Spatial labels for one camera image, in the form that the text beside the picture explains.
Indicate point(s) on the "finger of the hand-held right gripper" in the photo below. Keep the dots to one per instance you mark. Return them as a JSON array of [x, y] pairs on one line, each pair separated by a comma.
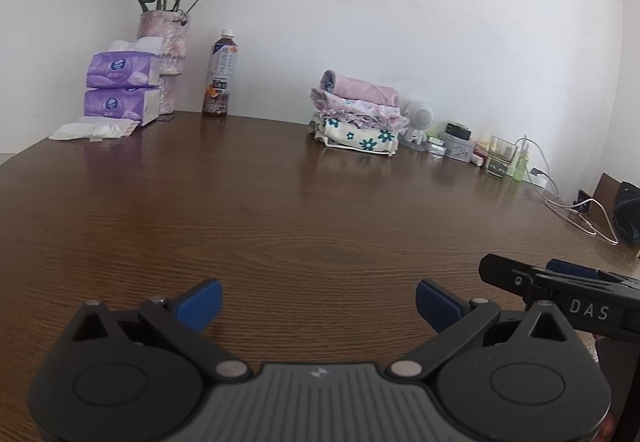
[[505, 274], [570, 268]]

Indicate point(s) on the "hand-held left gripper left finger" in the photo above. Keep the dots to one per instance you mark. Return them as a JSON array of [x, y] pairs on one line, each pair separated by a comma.
[[200, 304]]

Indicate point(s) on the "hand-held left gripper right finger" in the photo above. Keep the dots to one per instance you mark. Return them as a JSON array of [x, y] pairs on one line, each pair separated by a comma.
[[435, 304]]

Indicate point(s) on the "pink blue mesh vest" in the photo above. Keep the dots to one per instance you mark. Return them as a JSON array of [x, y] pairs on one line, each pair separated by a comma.
[[360, 89]]

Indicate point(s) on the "black phone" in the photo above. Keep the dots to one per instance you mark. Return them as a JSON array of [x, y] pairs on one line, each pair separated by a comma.
[[586, 203]]

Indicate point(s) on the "brown box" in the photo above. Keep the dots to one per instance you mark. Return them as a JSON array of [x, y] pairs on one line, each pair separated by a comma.
[[606, 197]]

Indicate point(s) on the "black bag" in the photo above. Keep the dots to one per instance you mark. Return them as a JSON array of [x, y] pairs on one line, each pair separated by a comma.
[[629, 214]]

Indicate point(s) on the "white power adapter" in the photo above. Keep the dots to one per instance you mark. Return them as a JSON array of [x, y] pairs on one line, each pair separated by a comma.
[[539, 178]]

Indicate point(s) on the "green spray bottle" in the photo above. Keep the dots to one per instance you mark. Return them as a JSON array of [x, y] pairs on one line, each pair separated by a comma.
[[521, 164]]

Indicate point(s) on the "glass cup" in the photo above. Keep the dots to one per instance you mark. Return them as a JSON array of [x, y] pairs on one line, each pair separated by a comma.
[[500, 162]]

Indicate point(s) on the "red white small tube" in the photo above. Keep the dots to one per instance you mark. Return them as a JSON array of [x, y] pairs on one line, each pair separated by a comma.
[[478, 159]]

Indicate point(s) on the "yellow small packet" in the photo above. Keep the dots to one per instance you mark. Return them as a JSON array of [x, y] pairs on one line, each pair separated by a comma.
[[482, 144]]

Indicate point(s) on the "small plastic box with items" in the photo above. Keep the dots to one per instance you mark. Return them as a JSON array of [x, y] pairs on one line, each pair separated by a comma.
[[457, 149]]

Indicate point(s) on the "black charger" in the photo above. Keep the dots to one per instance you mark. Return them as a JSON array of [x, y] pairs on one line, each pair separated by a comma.
[[459, 131]]

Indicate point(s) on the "green white small packet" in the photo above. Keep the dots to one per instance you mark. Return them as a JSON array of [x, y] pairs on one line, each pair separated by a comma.
[[435, 140]]

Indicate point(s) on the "white robot-shaped speaker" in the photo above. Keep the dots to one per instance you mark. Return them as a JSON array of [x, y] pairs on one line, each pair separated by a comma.
[[419, 117]]

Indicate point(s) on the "folded cream teal-flower garment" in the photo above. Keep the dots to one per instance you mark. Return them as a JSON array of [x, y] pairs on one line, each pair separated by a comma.
[[360, 137]]

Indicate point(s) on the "folded pink floral garment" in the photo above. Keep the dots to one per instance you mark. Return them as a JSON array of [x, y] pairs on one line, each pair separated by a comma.
[[365, 114]]

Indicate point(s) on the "crumpled white wrapper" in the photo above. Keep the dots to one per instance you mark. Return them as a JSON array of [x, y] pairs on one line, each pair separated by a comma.
[[90, 129]]

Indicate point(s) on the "purple tissue pack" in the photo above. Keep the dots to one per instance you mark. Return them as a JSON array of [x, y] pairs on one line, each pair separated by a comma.
[[117, 104], [120, 69]]

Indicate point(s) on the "tea bottle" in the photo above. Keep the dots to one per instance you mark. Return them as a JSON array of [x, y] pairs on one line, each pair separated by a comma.
[[220, 77]]

